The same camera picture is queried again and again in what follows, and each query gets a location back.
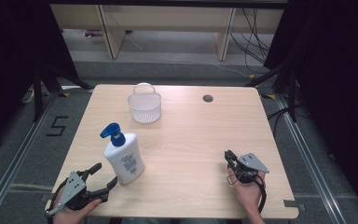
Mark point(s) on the white plastic basket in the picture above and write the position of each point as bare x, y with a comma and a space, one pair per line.
144, 107

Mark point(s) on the white bottle with blue pump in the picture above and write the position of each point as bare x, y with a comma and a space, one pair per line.
126, 158

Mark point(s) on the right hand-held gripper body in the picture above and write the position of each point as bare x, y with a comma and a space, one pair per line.
251, 163

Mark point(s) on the person's left hand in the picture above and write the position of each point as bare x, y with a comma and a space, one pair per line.
71, 216

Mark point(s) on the person's right hand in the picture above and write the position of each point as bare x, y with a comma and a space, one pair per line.
250, 193

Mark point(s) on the grey table edge bracket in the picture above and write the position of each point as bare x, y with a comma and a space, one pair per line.
294, 205

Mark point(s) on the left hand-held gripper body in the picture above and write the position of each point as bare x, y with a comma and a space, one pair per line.
72, 188

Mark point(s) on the black curtain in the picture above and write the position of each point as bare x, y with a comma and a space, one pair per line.
338, 77
12, 62

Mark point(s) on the small pink object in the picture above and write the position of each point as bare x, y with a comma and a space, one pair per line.
91, 33

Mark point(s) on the yellow floor tape piece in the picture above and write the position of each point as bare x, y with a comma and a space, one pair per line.
270, 96
64, 94

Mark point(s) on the black metal stand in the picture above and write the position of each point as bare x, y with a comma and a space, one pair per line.
292, 93
38, 93

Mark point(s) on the light wooden desk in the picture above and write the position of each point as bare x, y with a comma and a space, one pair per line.
167, 17

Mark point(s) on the aluminium floor rail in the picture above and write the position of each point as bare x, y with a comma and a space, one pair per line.
310, 168
18, 157

